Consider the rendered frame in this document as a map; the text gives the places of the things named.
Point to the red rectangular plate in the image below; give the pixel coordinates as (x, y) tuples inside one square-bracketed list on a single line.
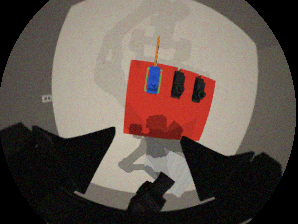
[(179, 107)]

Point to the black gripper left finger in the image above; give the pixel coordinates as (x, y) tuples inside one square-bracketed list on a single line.
[(79, 156)]

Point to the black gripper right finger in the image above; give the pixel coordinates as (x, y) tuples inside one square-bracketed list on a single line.
[(210, 169)]

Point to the blue micro servo with orange cable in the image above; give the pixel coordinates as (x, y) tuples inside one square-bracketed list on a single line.
[(154, 76)]

